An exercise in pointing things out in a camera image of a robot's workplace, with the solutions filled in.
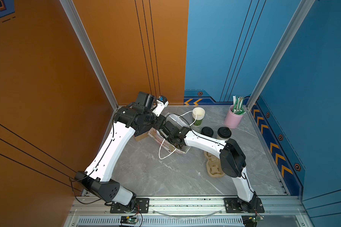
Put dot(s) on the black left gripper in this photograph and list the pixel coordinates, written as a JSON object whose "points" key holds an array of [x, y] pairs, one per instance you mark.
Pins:
{"points": [[160, 118]]}

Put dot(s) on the cartoon animal paper gift bag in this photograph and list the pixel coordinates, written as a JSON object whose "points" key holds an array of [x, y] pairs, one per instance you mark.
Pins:
{"points": [[166, 149]]}

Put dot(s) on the white paper cup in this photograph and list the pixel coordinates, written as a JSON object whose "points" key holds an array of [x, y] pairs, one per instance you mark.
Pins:
{"points": [[222, 138]]}

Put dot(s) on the black plastic cup lid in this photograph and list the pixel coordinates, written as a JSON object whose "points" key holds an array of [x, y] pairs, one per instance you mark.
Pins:
{"points": [[224, 131]]}

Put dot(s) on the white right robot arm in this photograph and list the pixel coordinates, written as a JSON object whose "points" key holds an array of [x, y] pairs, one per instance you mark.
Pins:
{"points": [[232, 158]]}

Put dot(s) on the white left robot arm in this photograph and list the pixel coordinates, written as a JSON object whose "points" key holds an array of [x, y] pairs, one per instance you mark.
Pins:
{"points": [[97, 178]]}

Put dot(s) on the cardboard napkin box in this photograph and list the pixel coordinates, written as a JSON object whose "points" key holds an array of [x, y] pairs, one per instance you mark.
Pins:
{"points": [[141, 136]]}

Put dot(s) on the stack of black cup lids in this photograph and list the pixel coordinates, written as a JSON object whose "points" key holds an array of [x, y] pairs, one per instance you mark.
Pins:
{"points": [[207, 131]]}

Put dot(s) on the stack of green paper cups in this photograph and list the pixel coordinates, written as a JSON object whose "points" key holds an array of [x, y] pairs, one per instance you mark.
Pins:
{"points": [[198, 115]]}

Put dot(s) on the stack of pulp cup carriers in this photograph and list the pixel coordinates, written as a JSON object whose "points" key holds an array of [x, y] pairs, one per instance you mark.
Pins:
{"points": [[213, 166]]}

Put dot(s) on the pink straw holder cup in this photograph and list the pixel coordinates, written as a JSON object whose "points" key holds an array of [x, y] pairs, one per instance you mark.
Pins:
{"points": [[232, 120]]}

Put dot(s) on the bundle of wrapped straws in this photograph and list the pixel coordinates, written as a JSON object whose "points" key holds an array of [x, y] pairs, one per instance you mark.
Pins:
{"points": [[238, 105]]}

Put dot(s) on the small green circuit board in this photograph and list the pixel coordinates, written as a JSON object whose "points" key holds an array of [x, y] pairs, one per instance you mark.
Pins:
{"points": [[128, 221]]}

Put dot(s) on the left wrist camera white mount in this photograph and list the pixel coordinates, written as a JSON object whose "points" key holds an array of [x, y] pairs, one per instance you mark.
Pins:
{"points": [[161, 103]]}

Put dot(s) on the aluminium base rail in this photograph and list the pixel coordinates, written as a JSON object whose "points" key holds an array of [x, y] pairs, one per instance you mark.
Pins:
{"points": [[191, 211]]}

